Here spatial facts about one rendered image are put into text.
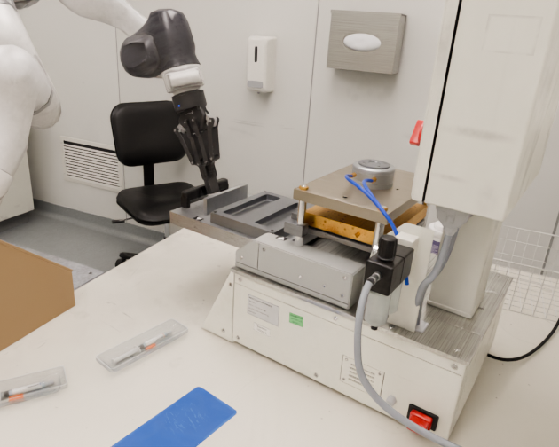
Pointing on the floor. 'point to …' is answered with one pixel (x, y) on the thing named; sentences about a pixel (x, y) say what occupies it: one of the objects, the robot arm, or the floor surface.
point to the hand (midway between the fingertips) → (209, 178)
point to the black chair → (147, 121)
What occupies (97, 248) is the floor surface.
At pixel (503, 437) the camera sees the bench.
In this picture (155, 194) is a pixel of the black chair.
